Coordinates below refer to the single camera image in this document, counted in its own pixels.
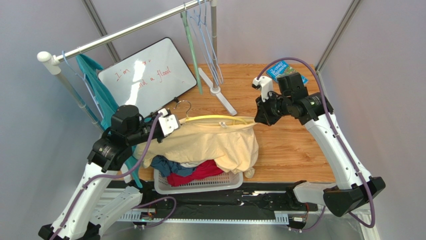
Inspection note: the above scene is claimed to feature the yellow plastic hanger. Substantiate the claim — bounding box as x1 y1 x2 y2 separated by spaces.
173 100 249 125

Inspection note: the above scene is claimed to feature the whiteboard with red writing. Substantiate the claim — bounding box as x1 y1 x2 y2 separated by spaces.
97 37 197 117

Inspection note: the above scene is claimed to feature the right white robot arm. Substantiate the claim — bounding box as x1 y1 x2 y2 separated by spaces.
252 73 386 217

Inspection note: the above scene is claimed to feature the metal clothes rack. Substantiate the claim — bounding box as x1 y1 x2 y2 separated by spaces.
36 0 237 132

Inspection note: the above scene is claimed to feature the pale yellow t shirt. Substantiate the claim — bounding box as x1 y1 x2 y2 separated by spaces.
141 116 259 178

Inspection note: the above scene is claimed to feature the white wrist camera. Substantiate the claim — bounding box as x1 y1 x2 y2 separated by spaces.
157 108 181 137
252 76 274 102

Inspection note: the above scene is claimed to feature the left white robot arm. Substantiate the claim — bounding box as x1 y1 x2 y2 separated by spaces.
38 105 180 240

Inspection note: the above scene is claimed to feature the blue hanger holding teal shirt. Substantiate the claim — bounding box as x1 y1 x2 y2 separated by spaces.
61 50 104 118

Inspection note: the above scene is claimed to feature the blue illustrated book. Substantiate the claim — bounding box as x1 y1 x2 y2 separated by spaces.
266 60 297 83

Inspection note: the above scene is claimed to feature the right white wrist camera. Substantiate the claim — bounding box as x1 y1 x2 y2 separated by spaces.
252 76 274 102

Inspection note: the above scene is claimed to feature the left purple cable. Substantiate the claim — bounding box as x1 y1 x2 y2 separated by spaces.
48 112 164 240

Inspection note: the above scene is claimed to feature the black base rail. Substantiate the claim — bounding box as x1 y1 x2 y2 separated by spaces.
119 182 326 230

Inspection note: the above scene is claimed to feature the teal t shirt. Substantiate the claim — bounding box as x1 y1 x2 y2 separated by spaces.
73 54 147 188

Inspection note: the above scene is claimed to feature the red garment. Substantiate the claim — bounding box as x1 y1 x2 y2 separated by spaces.
166 160 224 187

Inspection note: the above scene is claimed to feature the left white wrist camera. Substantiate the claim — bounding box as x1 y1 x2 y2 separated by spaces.
157 108 181 137

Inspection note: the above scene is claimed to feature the green plastic hanger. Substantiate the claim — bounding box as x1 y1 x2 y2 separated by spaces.
180 11 203 95

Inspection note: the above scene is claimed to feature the white garment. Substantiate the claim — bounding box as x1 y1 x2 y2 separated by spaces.
180 160 205 168

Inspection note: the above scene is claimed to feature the white laundry basket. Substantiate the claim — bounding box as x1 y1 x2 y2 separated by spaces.
153 169 244 195

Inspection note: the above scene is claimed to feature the blue garment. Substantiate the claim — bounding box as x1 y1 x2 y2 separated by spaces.
150 155 196 177

